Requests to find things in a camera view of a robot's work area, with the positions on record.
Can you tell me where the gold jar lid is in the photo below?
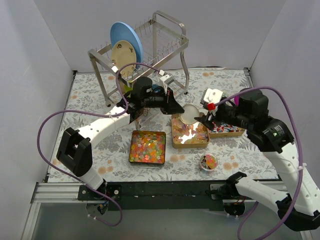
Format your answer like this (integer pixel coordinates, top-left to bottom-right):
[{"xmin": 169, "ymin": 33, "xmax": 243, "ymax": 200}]
[{"xmin": 179, "ymin": 104, "xmax": 200, "ymax": 125}]

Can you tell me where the tin of lollipop candies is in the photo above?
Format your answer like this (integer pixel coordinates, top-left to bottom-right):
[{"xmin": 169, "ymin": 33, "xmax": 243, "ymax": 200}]
[{"xmin": 209, "ymin": 123, "xmax": 246, "ymax": 138}]

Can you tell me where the tin of popsicle candies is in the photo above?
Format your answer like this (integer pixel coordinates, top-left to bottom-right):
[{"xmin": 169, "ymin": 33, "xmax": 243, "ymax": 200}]
[{"xmin": 171, "ymin": 114, "xmax": 210, "ymax": 149}]

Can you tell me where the clear glass jar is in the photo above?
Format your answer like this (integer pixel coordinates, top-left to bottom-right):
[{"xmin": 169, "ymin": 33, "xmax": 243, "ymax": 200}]
[{"xmin": 199, "ymin": 153, "xmax": 218, "ymax": 172}]

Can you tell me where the tin of star candies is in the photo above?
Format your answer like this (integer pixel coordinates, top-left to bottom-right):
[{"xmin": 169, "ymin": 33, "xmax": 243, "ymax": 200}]
[{"xmin": 128, "ymin": 130, "xmax": 166, "ymax": 167}]

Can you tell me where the steel dish rack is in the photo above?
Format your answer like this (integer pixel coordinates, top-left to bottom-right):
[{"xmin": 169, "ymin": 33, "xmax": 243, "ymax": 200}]
[{"xmin": 87, "ymin": 10, "xmax": 190, "ymax": 131}]

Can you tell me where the magenta plastic scoop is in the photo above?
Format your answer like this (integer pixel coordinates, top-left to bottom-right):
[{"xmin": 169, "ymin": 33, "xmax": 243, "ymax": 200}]
[{"xmin": 234, "ymin": 96, "xmax": 239, "ymax": 106}]

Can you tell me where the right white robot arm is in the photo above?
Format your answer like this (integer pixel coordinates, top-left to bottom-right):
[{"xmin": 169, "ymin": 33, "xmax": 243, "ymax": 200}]
[{"xmin": 196, "ymin": 88, "xmax": 320, "ymax": 232}]

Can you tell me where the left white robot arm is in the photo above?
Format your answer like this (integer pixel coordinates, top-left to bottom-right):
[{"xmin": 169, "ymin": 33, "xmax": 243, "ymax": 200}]
[{"xmin": 56, "ymin": 77, "xmax": 184, "ymax": 200}]

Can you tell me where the lime green bowl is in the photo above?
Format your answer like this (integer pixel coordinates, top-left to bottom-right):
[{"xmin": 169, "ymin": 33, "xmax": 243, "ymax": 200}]
[{"xmin": 124, "ymin": 84, "xmax": 133, "ymax": 93}]

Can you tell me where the floral table mat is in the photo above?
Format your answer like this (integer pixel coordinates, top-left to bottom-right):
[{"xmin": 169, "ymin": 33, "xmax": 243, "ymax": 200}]
[{"xmin": 61, "ymin": 73, "xmax": 278, "ymax": 182}]

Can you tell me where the cream plate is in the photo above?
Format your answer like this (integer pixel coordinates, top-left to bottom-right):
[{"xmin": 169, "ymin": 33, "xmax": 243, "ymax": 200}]
[{"xmin": 111, "ymin": 40, "xmax": 137, "ymax": 69}]

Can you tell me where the blue plate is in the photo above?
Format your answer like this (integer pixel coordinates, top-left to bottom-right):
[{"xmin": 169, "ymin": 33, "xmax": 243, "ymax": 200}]
[{"xmin": 109, "ymin": 21, "xmax": 144, "ymax": 68}]

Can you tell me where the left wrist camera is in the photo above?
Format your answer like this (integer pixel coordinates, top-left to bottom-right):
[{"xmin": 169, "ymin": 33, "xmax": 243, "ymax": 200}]
[{"xmin": 159, "ymin": 74, "xmax": 175, "ymax": 92}]

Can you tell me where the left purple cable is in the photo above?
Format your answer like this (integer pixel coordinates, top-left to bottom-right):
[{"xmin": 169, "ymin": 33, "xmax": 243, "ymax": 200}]
[{"xmin": 36, "ymin": 62, "xmax": 165, "ymax": 227}]

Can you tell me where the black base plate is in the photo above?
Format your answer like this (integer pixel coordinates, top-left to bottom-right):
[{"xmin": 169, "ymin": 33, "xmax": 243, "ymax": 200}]
[{"xmin": 77, "ymin": 181, "xmax": 257, "ymax": 212}]

